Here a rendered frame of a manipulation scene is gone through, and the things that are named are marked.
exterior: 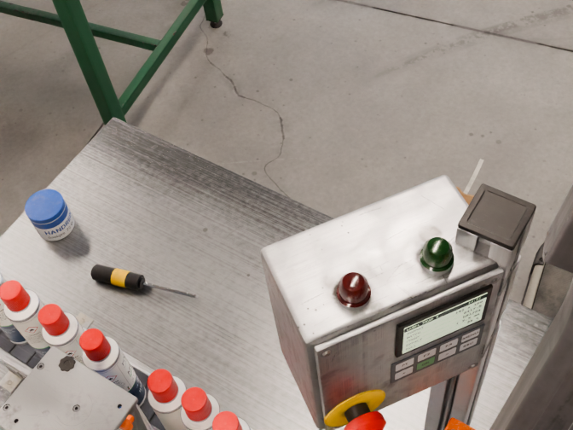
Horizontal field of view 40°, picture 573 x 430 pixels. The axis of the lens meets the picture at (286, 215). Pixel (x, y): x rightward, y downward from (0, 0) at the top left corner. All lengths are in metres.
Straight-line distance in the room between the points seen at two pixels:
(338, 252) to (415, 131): 2.03
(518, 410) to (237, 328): 0.81
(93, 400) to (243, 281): 0.47
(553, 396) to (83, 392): 0.59
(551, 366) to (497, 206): 0.14
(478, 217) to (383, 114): 2.08
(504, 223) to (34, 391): 0.61
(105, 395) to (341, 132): 1.80
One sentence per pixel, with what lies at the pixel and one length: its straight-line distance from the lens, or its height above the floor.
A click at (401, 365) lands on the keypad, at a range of 0.67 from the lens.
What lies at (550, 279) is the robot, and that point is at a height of 0.24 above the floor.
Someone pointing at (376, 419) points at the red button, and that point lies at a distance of 0.70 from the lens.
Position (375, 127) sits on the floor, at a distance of 2.64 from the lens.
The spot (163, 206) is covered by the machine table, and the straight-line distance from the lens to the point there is 1.48.
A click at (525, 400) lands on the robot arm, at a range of 0.56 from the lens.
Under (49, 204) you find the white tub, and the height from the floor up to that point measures 0.90.
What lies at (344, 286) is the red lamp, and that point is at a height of 1.50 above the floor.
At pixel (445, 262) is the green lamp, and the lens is 0.59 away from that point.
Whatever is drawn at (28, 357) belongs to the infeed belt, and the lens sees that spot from 1.33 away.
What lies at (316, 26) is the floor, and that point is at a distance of 2.99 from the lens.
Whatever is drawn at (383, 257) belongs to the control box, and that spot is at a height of 1.48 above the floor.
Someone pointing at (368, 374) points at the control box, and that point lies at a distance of 0.66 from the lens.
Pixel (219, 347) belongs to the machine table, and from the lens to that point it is 1.31.
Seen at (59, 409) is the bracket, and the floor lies 1.14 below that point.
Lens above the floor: 2.00
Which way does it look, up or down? 55 degrees down
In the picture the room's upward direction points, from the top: 9 degrees counter-clockwise
